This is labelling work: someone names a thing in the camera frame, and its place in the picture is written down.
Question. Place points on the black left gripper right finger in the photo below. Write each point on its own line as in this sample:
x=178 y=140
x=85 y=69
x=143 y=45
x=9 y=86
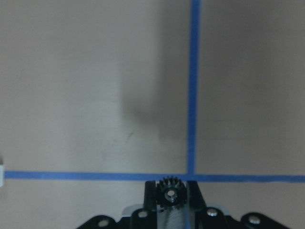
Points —
x=200 y=215

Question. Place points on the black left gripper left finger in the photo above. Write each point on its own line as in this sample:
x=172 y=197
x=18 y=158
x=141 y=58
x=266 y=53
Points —
x=146 y=216

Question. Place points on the white curved plastic part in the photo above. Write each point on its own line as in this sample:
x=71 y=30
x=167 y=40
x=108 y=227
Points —
x=2 y=172

